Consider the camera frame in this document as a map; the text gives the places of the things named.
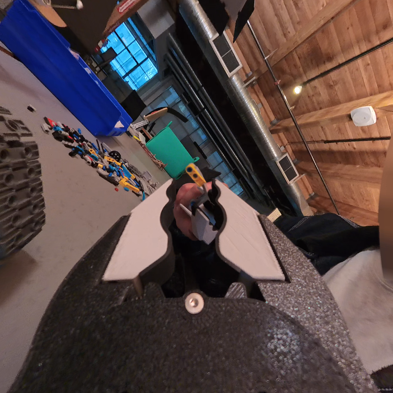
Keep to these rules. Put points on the blue plastic bin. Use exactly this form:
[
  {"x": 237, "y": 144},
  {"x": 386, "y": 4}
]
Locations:
[{"x": 61, "y": 70}]

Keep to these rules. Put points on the brown toy skeleton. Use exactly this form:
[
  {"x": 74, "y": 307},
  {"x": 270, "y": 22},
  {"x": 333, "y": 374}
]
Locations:
[{"x": 156, "y": 159}]

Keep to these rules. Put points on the pile of small brick parts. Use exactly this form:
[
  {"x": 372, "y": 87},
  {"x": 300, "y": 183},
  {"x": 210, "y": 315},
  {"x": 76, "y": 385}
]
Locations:
[{"x": 107, "y": 165}]

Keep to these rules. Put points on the black hanging panel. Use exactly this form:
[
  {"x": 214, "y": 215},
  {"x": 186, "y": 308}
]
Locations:
[{"x": 215, "y": 15}]

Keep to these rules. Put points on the blue grey tracked toy robot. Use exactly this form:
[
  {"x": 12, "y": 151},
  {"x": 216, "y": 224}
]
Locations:
[{"x": 18, "y": 184}]

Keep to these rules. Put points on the white ceiling speaker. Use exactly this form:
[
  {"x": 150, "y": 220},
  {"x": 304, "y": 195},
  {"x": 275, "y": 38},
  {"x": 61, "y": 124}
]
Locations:
[{"x": 363, "y": 115}]

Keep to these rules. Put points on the silver ventilation duct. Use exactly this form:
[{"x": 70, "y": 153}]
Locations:
[{"x": 245, "y": 92}]

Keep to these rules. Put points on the yellow brick beam with pin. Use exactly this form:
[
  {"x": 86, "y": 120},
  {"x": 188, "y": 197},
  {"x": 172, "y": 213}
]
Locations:
[{"x": 192, "y": 172}]

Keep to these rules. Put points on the ceiling spotlight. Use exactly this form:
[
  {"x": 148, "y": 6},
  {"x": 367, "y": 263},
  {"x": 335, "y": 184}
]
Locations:
[{"x": 297, "y": 89}]

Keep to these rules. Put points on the black monitor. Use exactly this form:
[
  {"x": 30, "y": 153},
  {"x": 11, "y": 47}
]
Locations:
[{"x": 133, "y": 106}]

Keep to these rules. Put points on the beige black curved stand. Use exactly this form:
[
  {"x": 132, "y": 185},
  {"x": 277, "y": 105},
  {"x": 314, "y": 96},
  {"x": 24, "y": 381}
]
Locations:
[{"x": 156, "y": 114}]

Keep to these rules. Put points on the person's right hand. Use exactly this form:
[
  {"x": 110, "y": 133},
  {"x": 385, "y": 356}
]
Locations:
[{"x": 182, "y": 208}]

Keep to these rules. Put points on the person's right forearm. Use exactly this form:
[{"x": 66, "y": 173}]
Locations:
[{"x": 322, "y": 236}]

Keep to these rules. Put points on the teal board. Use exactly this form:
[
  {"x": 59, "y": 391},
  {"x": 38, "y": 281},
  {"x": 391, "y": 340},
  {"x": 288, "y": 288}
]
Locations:
[{"x": 169, "y": 150}]

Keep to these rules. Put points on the light grey desk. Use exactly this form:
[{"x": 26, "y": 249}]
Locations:
[{"x": 61, "y": 215}]

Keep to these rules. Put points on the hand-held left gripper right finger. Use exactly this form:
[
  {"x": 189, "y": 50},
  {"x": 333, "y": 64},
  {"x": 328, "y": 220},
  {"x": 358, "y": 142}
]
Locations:
[{"x": 251, "y": 245}]

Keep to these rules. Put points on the brown cardboard sheet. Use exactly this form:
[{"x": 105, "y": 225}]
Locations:
[{"x": 49, "y": 15}]

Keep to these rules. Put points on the brown board with red label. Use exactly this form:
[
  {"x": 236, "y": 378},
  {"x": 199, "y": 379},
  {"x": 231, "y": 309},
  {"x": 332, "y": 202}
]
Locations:
[{"x": 122, "y": 15}]

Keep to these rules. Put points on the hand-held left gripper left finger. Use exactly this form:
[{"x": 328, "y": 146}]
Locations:
[{"x": 138, "y": 245}]

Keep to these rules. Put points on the white tipped rod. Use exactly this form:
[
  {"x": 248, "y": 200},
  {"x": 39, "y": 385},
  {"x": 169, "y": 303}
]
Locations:
[{"x": 79, "y": 4}]

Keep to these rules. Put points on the black partition panel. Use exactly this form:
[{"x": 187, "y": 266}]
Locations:
[{"x": 89, "y": 24}]

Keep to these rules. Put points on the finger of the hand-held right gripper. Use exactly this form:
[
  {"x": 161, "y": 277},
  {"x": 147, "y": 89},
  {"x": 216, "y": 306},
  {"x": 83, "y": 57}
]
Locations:
[
  {"x": 204, "y": 225},
  {"x": 185, "y": 210}
]

